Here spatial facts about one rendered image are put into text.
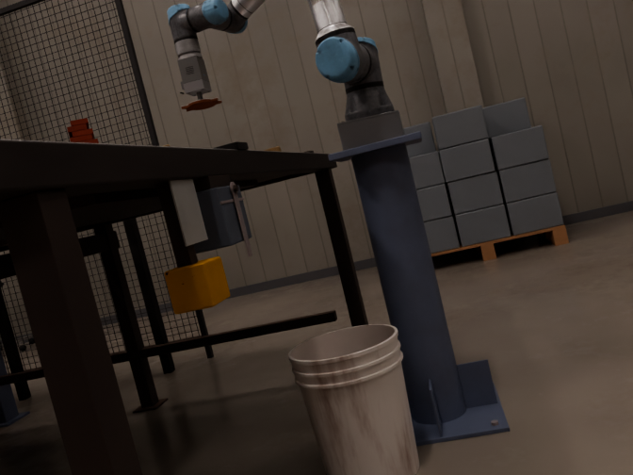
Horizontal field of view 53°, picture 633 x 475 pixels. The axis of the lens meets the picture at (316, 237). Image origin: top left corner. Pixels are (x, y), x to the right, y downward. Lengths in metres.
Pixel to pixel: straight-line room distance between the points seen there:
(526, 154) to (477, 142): 0.35
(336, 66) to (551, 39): 4.15
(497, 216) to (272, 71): 2.42
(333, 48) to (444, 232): 3.05
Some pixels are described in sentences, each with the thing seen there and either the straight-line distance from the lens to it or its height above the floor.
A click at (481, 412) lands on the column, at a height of 0.01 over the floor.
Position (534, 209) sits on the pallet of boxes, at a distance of 4.73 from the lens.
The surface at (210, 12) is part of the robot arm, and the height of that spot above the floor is 1.37.
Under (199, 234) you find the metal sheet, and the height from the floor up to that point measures 0.75.
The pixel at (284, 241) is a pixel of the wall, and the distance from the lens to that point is 5.77.
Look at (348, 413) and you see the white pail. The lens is 1.62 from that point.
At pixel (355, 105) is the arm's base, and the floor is 0.99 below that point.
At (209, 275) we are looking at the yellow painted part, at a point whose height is 0.67.
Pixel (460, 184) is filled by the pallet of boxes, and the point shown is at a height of 0.58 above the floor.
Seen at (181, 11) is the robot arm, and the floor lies 1.41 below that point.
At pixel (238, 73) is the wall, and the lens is 5.89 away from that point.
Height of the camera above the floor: 0.77
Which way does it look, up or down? 4 degrees down
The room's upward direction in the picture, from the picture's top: 14 degrees counter-clockwise
